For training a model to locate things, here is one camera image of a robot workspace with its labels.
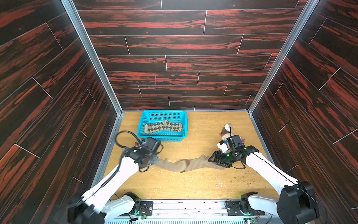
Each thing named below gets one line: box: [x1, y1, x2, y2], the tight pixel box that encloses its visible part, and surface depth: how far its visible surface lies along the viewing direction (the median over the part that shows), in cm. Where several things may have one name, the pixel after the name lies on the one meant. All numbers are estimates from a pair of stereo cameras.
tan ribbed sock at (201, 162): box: [180, 154, 227, 173], surface depth 92 cm
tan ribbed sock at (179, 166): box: [156, 158, 192, 173], surface depth 89 cm
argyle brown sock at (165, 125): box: [144, 119, 183, 134], surface depth 110 cm
